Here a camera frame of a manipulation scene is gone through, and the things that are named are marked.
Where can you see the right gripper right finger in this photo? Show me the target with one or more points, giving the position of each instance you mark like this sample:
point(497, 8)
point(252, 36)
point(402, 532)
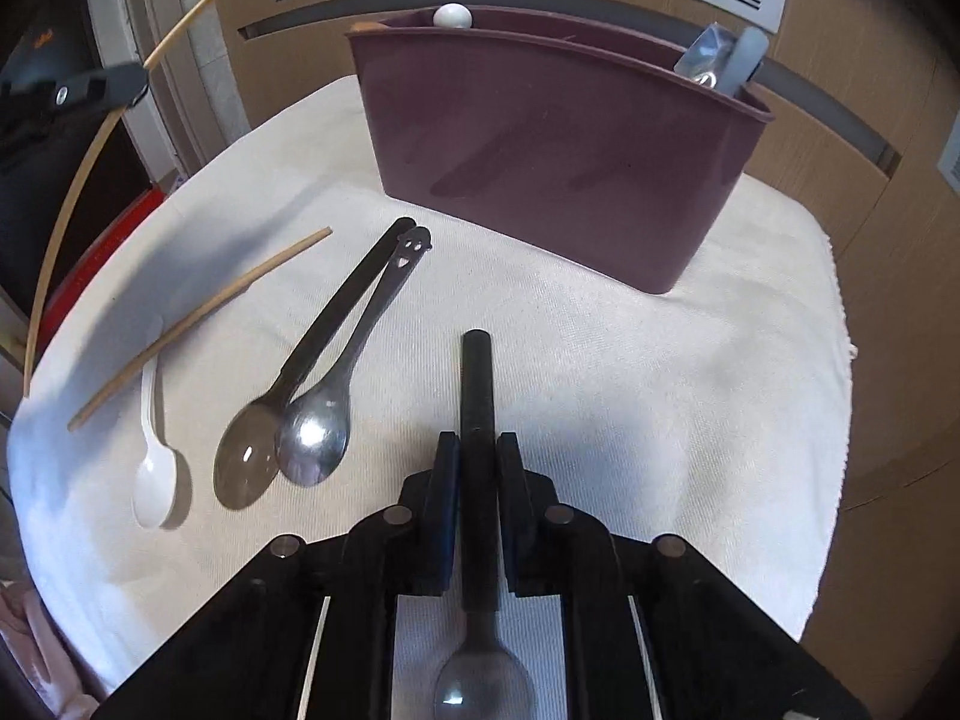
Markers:
point(517, 516)

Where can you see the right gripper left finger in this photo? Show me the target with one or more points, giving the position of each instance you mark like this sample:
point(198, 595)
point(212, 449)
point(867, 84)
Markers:
point(439, 516)

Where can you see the wooden chopstick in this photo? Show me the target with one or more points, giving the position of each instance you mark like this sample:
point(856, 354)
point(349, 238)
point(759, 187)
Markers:
point(75, 189)
point(187, 322)

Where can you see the white plastic spoon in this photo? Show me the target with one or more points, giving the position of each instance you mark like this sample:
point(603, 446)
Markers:
point(154, 488)

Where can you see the white ball-handled metal spoon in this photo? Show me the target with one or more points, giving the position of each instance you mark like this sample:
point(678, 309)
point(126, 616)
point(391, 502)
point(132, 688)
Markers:
point(453, 16)

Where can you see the cream table cloth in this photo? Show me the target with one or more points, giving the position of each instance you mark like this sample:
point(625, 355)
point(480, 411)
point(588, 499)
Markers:
point(719, 411)

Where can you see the maroon plastic utensil caddy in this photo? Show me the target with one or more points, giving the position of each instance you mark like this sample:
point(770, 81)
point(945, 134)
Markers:
point(573, 136)

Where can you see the small grey vent grille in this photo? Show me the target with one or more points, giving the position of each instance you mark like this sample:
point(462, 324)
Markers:
point(948, 164)

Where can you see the steel spoon smiley handle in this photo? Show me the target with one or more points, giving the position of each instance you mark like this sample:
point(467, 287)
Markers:
point(315, 431)

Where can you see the wooden-handled utensil in caddy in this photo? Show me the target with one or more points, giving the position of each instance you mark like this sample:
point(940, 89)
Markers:
point(367, 26)

